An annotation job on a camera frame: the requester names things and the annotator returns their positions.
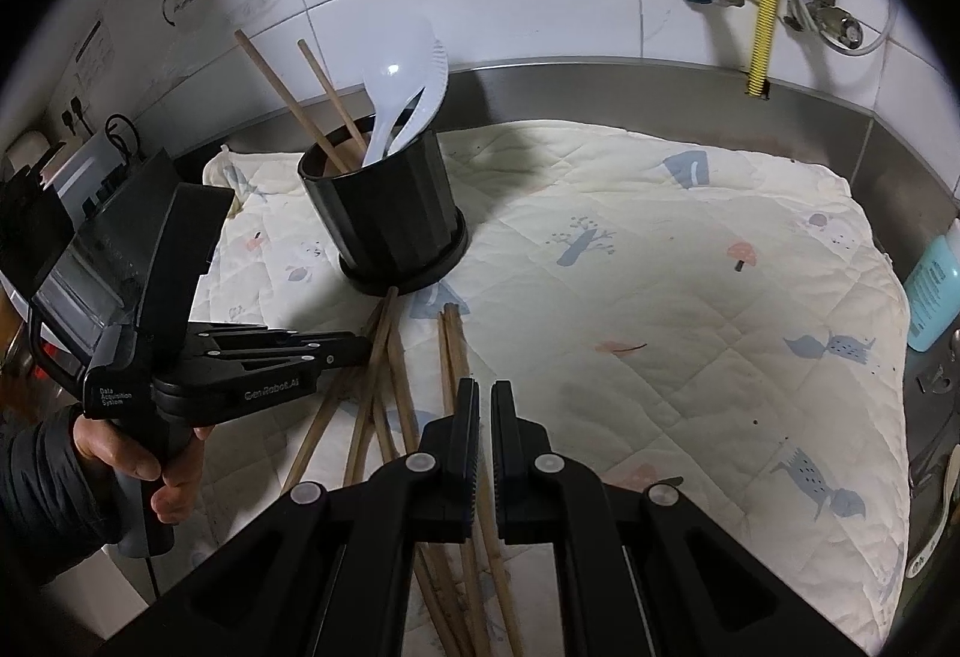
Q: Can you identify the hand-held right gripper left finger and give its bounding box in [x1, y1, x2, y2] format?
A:
[97, 378, 481, 657]

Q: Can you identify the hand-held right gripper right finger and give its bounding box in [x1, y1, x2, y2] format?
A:
[491, 381, 863, 657]

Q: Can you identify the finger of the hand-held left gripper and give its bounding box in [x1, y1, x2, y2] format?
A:
[187, 322, 316, 347]
[217, 333, 374, 373]

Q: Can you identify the bunch of wooden chopsticks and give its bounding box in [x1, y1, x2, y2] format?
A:
[281, 286, 526, 657]

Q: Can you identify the black utensil holder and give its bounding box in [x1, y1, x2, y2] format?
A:
[298, 112, 471, 296]

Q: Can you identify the brown wooden chopstick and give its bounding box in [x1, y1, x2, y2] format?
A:
[298, 40, 370, 153]
[234, 31, 351, 172]

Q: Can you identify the white plastic spoon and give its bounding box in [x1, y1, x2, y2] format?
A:
[362, 18, 440, 167]

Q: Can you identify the person's left forearm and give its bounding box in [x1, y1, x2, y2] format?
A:
[0, 406, 127, 590]

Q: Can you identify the person's left hand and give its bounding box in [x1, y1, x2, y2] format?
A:
[71, 413, 216, 527]

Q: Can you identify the black countertop appliance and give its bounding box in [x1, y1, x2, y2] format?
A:
[56, 128, 162, 217]

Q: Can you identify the printed quilted mat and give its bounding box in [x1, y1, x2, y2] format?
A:
[191, 121, 912, 657]

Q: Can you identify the white ladle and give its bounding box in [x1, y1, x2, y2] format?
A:
[906, 445, 960, 581]

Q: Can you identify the blue soap bottle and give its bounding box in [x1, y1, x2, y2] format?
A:
[904, 233, 960, 352]

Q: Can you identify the steel valve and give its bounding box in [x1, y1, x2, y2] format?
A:
[784, 0, 865, 52]

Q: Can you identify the black power cable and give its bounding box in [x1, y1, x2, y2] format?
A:
[103, 113, 145, 164]

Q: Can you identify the wall outlet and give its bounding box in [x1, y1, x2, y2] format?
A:
[60, 91, 96, 138]

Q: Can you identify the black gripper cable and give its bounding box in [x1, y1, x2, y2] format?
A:
[141, 552, 164, 609]

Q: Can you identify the thin white hose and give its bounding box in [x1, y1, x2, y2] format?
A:
[861, 0, 902, 59]

